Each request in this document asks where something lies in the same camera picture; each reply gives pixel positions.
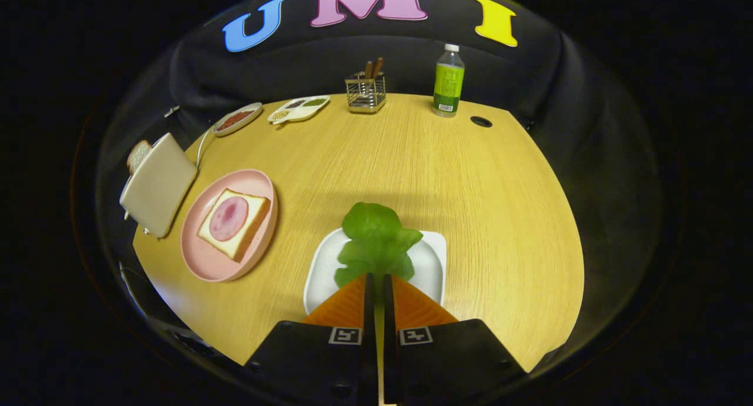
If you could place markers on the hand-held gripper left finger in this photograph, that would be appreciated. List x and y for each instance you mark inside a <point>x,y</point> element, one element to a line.
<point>317,359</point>

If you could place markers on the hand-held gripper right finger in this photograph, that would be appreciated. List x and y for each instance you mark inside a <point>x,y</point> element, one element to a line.
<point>447,359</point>

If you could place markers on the green lettuce leaf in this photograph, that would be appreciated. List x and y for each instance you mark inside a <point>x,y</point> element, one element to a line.
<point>376,235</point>

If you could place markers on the toast bread slice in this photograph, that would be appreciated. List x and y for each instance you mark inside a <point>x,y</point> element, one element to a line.
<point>138,155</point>

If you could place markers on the white square plate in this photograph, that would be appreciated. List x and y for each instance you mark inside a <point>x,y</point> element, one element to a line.
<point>429,265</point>

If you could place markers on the pink round plate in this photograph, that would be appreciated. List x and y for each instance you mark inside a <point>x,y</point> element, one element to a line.
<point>200,259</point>

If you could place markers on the bread slice with ham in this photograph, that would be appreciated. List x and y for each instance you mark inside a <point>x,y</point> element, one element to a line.
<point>259,209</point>

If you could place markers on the pink ham slice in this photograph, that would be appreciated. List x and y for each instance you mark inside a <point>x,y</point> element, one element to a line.
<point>228,218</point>

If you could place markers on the white toaster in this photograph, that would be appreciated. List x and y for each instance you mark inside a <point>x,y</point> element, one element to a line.
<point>159,182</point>

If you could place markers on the white divided bean dish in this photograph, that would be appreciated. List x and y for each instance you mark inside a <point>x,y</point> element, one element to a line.
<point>294,115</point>

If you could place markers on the brown meat slice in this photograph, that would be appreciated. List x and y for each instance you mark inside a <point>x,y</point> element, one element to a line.
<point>234,120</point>

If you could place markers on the round plate with meat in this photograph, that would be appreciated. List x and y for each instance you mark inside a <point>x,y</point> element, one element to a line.
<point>250,113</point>

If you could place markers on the green label drink bottle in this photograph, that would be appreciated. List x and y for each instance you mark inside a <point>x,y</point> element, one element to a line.
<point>448,82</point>

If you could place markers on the silver metal clip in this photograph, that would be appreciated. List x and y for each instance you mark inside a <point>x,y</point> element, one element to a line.
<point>172,110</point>

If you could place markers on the black backdrop cloth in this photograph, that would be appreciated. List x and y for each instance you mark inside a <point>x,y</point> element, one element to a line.
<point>412,59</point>

